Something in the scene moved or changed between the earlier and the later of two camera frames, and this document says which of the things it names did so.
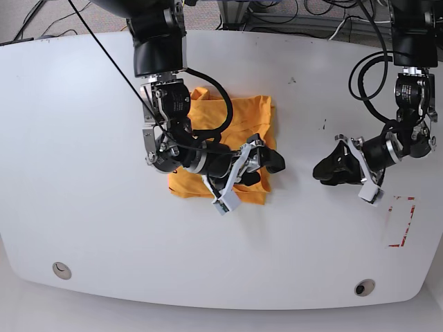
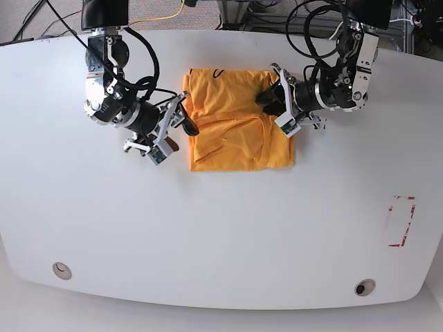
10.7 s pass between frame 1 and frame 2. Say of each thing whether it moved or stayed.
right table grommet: stayed
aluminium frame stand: stayed
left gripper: moved
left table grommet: stayed
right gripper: moved
